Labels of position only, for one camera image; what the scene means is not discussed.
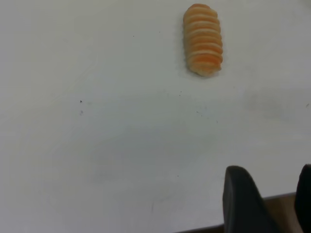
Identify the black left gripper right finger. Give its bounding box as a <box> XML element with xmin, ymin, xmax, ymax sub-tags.
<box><xmin>294</xmin><ymin>164</ymin><xmax>311</xmax><ymax>233</ymax></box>

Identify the striped orange bread roll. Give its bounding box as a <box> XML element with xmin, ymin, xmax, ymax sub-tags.
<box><xmin>183</xmin><ymin>3</ymin><xmax>224</xmax><ymax>78</ymax></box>

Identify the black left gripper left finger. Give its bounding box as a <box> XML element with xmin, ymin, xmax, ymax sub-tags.
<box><xmin>222</xmin><ymin>166</ymin><xmax>279</xmax><ymax>233</ymax></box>

